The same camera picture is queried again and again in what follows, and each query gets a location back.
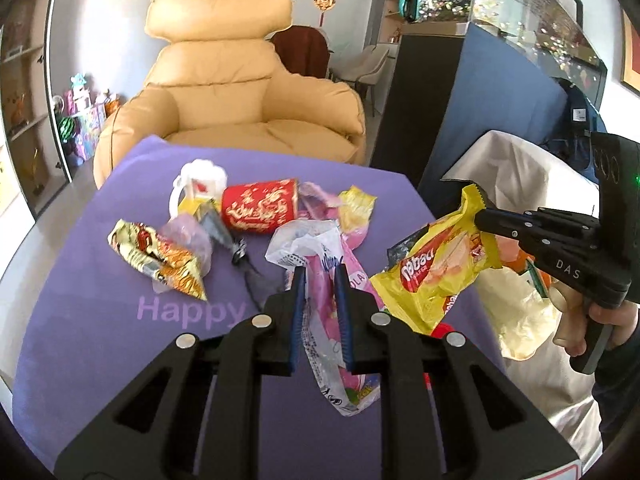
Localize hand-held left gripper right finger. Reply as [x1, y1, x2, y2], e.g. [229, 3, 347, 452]
[334, 263, 584, 480]

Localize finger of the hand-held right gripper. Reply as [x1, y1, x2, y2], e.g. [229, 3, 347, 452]
[517, 234, 598, 263]
[474, 206, 601, 242]

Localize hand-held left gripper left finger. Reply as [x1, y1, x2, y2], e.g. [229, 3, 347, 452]
[54, 266, 307, 480]

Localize pink plastic candy bag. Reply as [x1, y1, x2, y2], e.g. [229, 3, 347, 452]
[284, 230, 387, 418]

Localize yellow wafer packet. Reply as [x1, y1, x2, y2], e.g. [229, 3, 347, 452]
[369, 184, 507, 337]

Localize red paper cup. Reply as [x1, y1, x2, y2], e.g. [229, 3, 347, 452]
[221, 178, 300, 235]

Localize pink panda wrapper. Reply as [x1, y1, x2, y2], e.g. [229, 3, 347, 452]
[299, 182, 347, 222]

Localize person's right forearm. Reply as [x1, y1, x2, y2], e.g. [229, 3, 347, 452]
[592, 332, 640, 453]

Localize person's right hand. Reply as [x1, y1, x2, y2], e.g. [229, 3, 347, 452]
[552, 280, 640, 359]

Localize orange green wrapper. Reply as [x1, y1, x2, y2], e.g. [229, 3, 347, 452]
[520, 254, 559, 307]

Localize white printed plastic bag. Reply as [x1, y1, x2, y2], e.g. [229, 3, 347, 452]
[265, 219, 347, 283]

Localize dark blue backpack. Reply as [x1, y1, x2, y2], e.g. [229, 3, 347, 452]
[549, 77, 609, 183]

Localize red plastic object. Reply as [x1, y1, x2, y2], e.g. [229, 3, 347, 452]
[422, 322, 457, 386]

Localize small yellow wrapper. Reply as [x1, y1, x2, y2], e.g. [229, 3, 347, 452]
[339, 186, 377, 234]

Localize silver foil wrapper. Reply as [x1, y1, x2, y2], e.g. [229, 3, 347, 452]
[196, 200, 237, 247]

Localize blue padded panel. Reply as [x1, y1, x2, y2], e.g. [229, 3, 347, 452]
[417, 35, 572, 202]

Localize clear crumpled plastic wrap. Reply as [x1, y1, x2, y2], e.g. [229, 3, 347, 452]
[160, 213, 214, 267]

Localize black cabinet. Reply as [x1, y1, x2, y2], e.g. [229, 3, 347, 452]
[370, 33, 469, 189]

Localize gold crumpled snack wrapper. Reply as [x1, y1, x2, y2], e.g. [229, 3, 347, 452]
[109, 219, 210, 303]

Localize purple cloth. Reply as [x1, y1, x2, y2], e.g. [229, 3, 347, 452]
[11, 135, 507, 480]

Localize beige dining chair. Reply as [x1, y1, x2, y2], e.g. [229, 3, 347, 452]
[334, 44, 392, 117]

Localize glass display case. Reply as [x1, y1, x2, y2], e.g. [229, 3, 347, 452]
[411, 0, 609, 113]

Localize yellow leather armchair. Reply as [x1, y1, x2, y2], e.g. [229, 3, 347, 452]
[92, 0, 369, 197]

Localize dark red coat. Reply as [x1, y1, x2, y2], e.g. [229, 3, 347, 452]
[270, 25, 331, 79]

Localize red hanging ornament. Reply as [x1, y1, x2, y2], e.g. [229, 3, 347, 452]
[312, 0, 335, 28]

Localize colourful toy box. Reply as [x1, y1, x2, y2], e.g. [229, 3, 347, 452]
[51, 72, 122, 169]

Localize white display shelf unit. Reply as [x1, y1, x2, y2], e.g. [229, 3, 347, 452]
[0, 0, 72, 217]

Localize framed wall picture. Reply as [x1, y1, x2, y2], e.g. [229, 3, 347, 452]
[620, 7, 640, 95]

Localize white plastic handled cup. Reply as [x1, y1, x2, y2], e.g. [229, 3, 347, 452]
[169, 159, 229, 217]

